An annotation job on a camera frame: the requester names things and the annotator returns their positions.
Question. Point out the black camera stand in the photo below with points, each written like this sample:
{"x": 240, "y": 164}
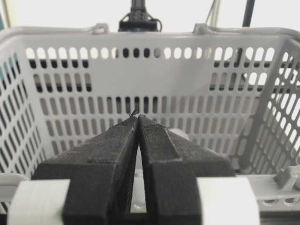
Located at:
{"x": 139, "y": 20}

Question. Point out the white plastic shopping basket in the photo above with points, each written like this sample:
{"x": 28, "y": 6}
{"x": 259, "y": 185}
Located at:
{"x": 233, "y": 91}

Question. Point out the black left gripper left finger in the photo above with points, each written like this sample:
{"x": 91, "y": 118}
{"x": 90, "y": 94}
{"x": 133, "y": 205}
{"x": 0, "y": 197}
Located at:
{"x": 101, "y": 173}

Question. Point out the black vertical pole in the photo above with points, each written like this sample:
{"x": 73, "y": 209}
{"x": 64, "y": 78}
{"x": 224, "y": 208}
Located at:
{"x": 249, "y": 8}

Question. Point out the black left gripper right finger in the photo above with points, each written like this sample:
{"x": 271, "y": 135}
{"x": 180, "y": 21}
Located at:
{"x": 171, "y": 164}

